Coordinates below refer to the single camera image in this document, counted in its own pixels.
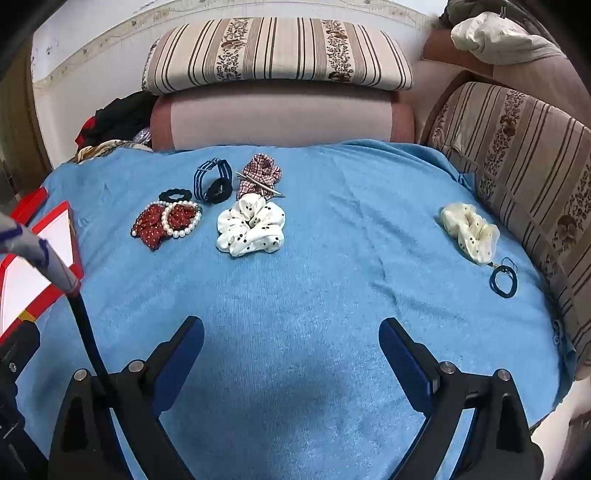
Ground red dotted scrunchie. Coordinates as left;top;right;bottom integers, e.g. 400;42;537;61
130;200;202;251

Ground black thin hair ties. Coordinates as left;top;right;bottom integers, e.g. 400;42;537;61
489;256;519;299

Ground white pearl bracelet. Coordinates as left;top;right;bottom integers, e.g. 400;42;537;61
160;199;204;239

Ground cream dotted scrunchie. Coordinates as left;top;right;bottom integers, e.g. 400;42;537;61
440;202;500;265

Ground black scalloped hair tie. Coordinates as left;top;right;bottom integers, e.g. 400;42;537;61
158;187;194;204

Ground black thick hair tie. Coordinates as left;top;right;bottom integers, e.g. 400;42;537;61
204;177;233;205

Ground white dotted scrunchie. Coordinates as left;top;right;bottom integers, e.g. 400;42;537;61
216;193;286;258

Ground blue striped watch strap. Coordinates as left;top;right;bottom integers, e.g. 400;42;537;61
192;157;233;203

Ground silver hair clip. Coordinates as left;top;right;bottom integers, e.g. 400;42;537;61
235;171;285;198

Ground red plaid scrunchie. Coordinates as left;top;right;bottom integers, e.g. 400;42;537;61
236;153;283;200

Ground red framed white tray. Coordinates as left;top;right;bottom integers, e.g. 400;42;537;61
1;201;84;339

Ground white blue sleeve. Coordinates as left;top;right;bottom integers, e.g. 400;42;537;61
0;214;80;297

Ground red box lid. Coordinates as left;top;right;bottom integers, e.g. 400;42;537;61
9;186;49;226

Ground beige patterned scarf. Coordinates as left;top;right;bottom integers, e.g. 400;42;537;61
69;140;153;164

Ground black red clothes pile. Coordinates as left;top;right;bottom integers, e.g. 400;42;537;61
75;91;158;149

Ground pink bolster cushion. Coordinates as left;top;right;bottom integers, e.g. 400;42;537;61
150;80;415;151

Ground striped floral pillow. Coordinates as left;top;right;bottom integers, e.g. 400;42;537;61
141;17;413;95

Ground white cloth bundle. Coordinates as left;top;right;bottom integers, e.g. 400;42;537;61
451;12;566;65

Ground black cable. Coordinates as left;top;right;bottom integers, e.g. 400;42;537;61
66;290;116;398

